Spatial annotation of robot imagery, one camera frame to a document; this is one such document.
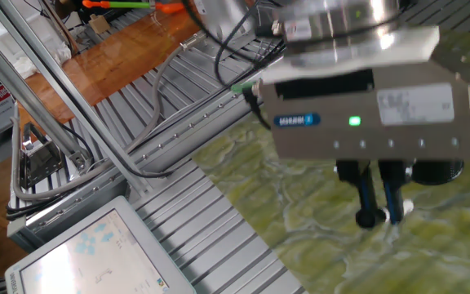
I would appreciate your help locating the silver grey UR5 robot arm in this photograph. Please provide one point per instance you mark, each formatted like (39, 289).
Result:
(341, 24)

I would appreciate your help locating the white crumpled plastic bag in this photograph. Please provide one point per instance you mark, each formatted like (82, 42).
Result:
(25, 65)

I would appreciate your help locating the silver Schunk gripper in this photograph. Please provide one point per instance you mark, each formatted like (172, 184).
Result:
(382, 134)

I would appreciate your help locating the black mesh pen holder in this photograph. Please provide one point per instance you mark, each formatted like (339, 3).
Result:
(439, 173)

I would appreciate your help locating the white marker pen black cap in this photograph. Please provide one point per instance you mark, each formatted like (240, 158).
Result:
(367, 218)

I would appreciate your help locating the metal bracket box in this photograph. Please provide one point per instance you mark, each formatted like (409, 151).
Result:
(41, 163)

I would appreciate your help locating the small wooden block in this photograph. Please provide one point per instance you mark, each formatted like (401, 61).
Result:
(99, 24)

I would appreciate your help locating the orange green toy tool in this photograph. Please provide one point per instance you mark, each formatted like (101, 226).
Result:
(129, 5)

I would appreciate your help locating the green marble pattern mat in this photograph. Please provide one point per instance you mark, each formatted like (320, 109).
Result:
(320, 245)

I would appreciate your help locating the aluminium frame post with bracket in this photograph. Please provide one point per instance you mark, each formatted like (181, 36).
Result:
(69, 98)

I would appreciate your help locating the white teach pendant screen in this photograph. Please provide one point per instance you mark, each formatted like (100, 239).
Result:
(96, 253)

